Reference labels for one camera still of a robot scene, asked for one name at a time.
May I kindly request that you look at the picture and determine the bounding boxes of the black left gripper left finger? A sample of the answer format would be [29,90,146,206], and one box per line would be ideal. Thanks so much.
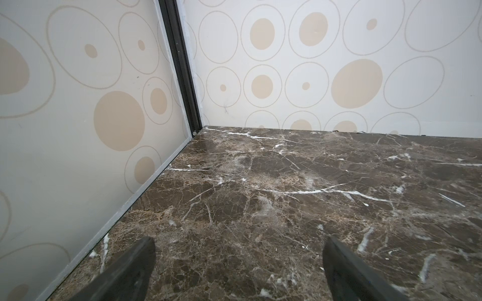
[71,237,156,300]

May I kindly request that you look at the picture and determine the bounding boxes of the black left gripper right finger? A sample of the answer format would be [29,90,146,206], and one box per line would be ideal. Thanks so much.
[323,237,408,301]

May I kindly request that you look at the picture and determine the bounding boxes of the black corner frame post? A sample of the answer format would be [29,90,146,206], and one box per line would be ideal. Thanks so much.
[158,0,203,135]

